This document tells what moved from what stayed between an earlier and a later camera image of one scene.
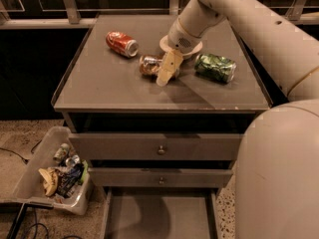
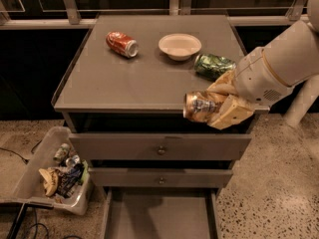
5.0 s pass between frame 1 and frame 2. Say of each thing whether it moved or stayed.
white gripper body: moved
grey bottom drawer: stayed
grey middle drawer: stayed
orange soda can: moved
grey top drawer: stayed
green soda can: stayed
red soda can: stayed
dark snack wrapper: stayed
